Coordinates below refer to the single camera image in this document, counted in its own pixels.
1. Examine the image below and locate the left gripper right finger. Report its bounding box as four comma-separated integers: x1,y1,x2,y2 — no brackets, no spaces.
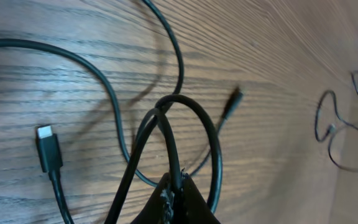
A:
178,174,220,224

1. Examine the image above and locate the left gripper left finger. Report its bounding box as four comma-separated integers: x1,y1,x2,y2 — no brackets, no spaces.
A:
131,173,175,224

